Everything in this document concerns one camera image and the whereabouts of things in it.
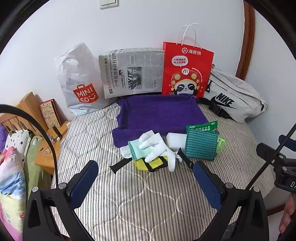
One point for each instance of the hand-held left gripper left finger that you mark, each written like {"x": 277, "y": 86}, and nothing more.
{"x": 84, "y": 183}

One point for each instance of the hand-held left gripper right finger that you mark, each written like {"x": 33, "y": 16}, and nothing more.
{"x": 207, "y": 183}

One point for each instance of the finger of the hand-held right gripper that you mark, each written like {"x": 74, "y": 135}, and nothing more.
{"x": 284, "y": 139}
{"x": 266, "y": 150}

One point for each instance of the teal striped cloth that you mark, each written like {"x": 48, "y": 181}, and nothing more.
{"x": 200, "y": 144}

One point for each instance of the green tissue pack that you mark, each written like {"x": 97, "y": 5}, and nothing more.
{"x": 220, "y": 143}

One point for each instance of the white sponge block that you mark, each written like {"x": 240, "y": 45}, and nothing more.
{"x": 175, "y": 140}

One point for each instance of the yellow mini bag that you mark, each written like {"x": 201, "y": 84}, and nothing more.
{"x": 155, "y": 163}

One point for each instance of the green snack packet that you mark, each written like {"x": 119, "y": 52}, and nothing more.
{"x": 208, "y": 126}

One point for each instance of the white mint printed sock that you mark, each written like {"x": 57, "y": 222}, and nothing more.
{"x": 135, "y": 148}

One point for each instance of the person's right hand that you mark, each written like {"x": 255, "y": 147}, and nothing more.
{"x": 288, "y": 213}

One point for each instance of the wooden nightstand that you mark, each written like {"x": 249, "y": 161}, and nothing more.
{"x": 46, "y": 160}

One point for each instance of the light green pillow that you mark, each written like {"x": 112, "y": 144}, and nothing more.
{"x": 32, "y": 166}

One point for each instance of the small black stick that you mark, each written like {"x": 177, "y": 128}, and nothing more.
{"x": 57, "y": 132}

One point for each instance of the striped quilt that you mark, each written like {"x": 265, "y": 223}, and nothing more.
{"x": 143, "y": 204}

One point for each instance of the white waist bag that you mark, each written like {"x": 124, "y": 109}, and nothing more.
{"x": 240, "y": 92}

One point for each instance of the colourful printed pillow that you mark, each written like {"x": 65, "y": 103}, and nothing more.
{"x": 11, "y": 185}

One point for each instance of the patterned cover book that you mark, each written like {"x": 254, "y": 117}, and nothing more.
{"x": 49, "y": 113}

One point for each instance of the white dotted pillow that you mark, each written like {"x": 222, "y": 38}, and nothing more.
{"x": 16, "y": 141}

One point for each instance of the purple towel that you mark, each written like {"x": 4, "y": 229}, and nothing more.
{"x": 157, "y": 113}

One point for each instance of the purple plush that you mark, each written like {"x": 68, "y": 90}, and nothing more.
{"x": 2, "y": 136}

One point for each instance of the wooden headboard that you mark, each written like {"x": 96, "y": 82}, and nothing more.
{"x": 25, "y": 109}

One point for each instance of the white plastic shopping bag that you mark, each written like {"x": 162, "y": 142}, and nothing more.
{"x": 76, "y": 76}

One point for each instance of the red paper bag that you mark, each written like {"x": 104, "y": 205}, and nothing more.
{"x": 185, "y": 69}

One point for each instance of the folded newspaper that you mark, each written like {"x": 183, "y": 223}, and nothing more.
{"x": 129, "y": 69}

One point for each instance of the brown wooden frame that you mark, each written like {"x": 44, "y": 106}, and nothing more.
{"x": 248, "y": 34}

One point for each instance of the white wall switch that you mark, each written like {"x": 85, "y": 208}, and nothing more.
{"x": 108, "y": 3}

